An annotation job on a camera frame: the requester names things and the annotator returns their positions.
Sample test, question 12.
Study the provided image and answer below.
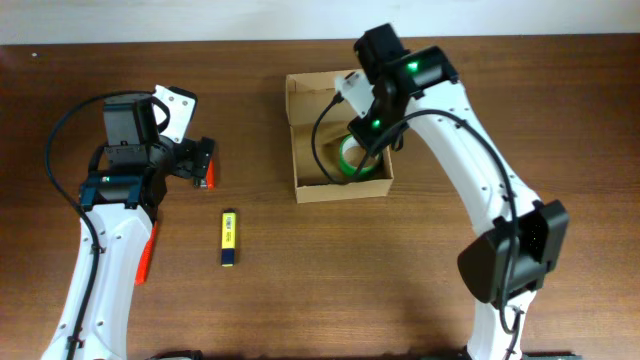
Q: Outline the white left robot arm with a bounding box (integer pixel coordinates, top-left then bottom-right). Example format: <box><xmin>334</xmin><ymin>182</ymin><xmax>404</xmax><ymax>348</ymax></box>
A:
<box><xmin>43</xmin><ymin>87</ymin><xmax>215</xmax><ymax>359</ymax></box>

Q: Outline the orange utility knife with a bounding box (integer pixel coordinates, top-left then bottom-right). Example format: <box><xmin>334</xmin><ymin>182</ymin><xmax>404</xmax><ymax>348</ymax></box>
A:
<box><xmin>134</xmin><ymin>221</ymin><xmax>159</xmax><ymax>286</ymax></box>

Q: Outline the yellow highlighter with blue cap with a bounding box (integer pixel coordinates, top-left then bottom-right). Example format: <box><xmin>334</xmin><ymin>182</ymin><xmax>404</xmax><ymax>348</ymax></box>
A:
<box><xmin>221</xmin><ymin>209</ymin><xmax>237</xmax><ymax>267</ymax></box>

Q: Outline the open brown cardboard box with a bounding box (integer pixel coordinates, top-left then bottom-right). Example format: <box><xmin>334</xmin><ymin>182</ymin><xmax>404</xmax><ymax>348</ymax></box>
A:
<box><xmin>285</xmin><ymin>70</ymin><xmax>394</xmax><ymax>204</ymax></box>

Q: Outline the orange and black stapler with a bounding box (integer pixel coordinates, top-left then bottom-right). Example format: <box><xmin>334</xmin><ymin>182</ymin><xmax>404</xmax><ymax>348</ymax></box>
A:
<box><xmin>194</xmin><ymin>158</ymin><xmax>215</xmax><ymax>190</ymax></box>

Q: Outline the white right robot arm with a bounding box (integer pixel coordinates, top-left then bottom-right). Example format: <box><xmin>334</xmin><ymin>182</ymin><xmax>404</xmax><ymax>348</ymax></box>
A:
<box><xmin>336</xmin><ymin>24</ymin><xmax>569</xmax><ymax>359</ymax></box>

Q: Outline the green tape roll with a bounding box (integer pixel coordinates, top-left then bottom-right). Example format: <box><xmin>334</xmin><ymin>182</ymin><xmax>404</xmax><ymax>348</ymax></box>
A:
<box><xmin>339</xmin><ymin>135</ymin><xmax>382</xmax><ymax>180</ymax></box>

